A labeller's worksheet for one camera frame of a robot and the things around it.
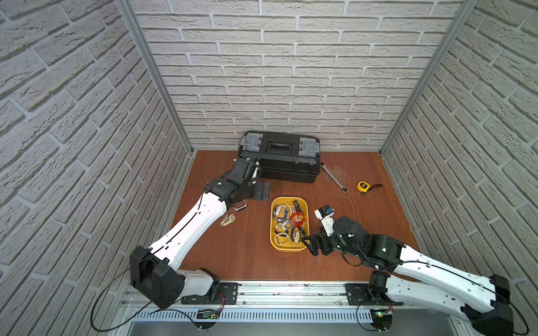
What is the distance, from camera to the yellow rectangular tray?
851 millimetres

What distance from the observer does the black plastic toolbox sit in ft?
3.15

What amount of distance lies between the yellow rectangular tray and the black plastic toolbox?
0.13 metres
